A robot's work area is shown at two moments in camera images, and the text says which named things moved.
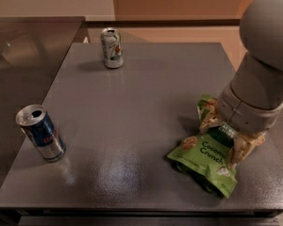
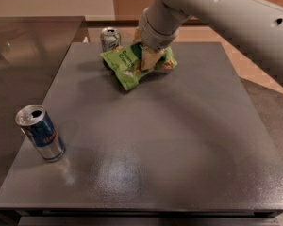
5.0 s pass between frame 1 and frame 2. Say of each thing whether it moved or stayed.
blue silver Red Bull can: stayed
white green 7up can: stayed
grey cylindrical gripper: moved
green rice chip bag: moved
